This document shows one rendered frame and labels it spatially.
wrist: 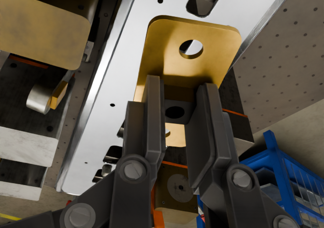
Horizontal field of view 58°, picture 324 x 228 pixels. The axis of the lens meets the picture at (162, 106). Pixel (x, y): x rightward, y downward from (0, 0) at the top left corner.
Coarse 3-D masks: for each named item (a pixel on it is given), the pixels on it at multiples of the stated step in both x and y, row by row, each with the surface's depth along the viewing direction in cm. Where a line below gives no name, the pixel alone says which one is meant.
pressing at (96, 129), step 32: (128, 0) 34; (224, 0) 35; (256, 0) 35; (128, 32) 38; (256, 32) 39; (96, 64) 42; (128, 64) 42; (96, 96) 47; (128, 96) 47; (96, 128) 54; (64, 160) 62; (96, 160) 62; (64, 192) 74
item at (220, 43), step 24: (168, 24) 11; (192, 24) 11; (216, 24) 11; (144, 48) 12; (168, 48) 12; (216, 48) 12; (144, 72) 13; (168, 72) 13; (192, 72) 13; (216, 72) 13; (168, 96) 13; (192, 96) 13; (168, 120) 14; (168, 144) 17
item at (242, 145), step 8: (232, 72) 65; (224, 80) 61; (232, 80) 63; (224, 88) 60; (232, 88) 61; (224, 96) 58; (232, 96) 59; (224, 104) 56; (232, 104) 57; (240, 104) 58; (232, 112) 55; (240, 112) 57; (232, 120) 54; (240, 120) 55; (248, 120) 56; (232, 128) 52; (240, 128) 53; (248, 128) 54; (240, 136) 52; (248, 136) 53; (240, 144) 52; (248, 144) 52; (240, 152) 54
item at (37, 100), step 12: (84, 60) 41; (48, 72) 34; (60, 72) 35; (72, 72) 40; (36, 84) 33; (48, 84) 33; (60, 84) 35; (36, 96) 32; (48, 96) 33; (60, 96) 35; (36, 108) 33; (48, 108) 35
